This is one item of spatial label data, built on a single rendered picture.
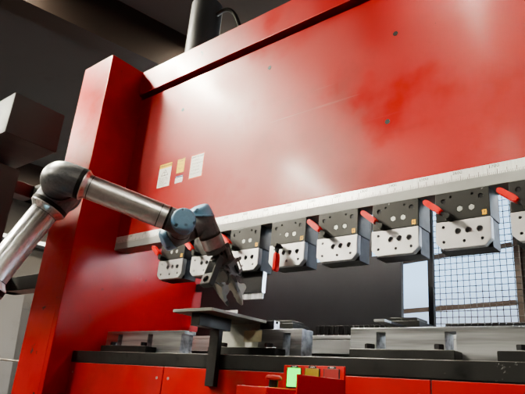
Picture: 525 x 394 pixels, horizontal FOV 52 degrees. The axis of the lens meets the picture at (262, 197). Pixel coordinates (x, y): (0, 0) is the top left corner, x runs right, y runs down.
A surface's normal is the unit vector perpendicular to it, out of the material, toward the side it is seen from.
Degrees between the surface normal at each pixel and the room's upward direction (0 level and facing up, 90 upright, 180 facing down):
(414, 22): 90
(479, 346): 90
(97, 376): 90
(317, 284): 90
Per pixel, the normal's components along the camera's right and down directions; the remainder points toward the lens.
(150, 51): 0.62, -0.22
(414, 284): -0.77, -0.28
